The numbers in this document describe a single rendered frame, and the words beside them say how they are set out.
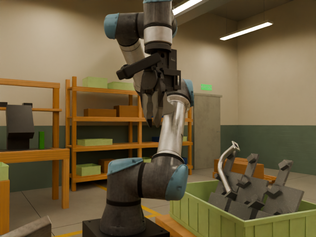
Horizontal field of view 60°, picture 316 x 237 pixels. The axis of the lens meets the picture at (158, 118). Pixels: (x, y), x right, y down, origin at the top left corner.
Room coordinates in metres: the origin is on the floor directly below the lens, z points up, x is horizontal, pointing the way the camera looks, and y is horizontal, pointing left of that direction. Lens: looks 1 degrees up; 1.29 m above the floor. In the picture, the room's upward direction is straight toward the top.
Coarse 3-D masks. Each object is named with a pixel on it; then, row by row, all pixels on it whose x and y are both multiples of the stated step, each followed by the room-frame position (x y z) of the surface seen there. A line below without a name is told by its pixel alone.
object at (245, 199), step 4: (236, 180) 1.32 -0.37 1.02; (244, 180) 1.32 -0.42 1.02; (248, 180) 1.31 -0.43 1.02; (236, 184) 1.31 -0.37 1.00; (240, 184) 1.31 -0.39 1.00; (244, 184) 1.31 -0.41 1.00; (248, 184) 1.31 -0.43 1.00; (244, 188) 1.33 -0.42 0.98; (244, 196) 1.24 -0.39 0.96; (252, 196) 1.25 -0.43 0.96; (256, 196) 1.23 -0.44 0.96; (244, 200) 1.23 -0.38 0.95; (248, 200) 1.22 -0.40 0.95; (252, 200) 1.24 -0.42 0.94
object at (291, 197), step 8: (288, 160) 1.21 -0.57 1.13; (280, 168) 1.19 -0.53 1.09; (288, 168) 1.18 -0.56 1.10; (280, 176) 1.20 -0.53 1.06; (280, 184) 1.18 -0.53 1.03; (288, 192) 1.13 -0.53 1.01; (296, 192) 1.10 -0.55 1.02; (272, 200) 1.17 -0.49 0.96; (280, 200) 1.14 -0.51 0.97; (288, 200) 1.11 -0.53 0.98; (296, 200) 1.08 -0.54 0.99; (264, 208) 1.19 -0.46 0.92; (280, 208) 1.12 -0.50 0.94; (296, 208) 1.06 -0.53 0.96; (256, 216) 1.13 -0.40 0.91; (264, 216) 1.10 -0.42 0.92
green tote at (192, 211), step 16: (192, 192) 1.53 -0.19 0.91; (208, 192) 1.57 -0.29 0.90; (176, 208) 1.41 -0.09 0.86; (192, 208) 1.25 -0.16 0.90; (208, 208) 1.12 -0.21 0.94; (304, 208) 1.17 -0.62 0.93; (192, 224) 1.25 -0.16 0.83; (208, 224) 1.13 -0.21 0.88; (224, 224) 1.03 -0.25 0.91; (240, 224) 0.94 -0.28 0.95; (256, 224) 0.94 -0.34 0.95; (272, 224) 0.97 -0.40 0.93; (288, 224) 1.00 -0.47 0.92; (304, 224) 1.03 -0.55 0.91
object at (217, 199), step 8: (232, 152) 1.52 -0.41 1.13; (232, 160) 1.50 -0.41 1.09; (224, 168) 1.52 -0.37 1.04; (232, 176) 1.45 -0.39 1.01; (240, 176) 1.40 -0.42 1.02; (232, 184) 1.42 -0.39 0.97; (216, 192) 1.49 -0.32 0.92; (208, 200) 1.44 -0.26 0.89; (216, 200) 1.39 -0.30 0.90; (224, 200) 1.34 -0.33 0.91; (224, 208) 1.32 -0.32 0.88
